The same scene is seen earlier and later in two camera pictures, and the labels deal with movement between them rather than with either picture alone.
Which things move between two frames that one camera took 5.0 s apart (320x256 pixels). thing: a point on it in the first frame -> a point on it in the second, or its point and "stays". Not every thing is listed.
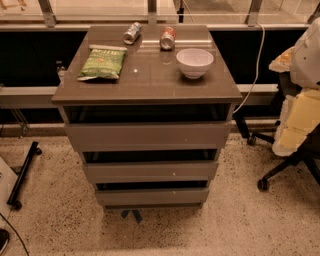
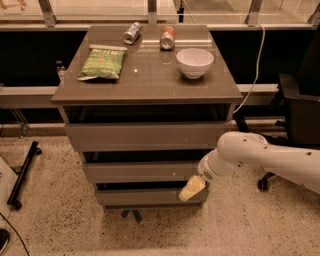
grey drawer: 153,172 stays
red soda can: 168,37 stays
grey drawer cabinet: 149,107 stays
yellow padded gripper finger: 299,116 -> 195,185
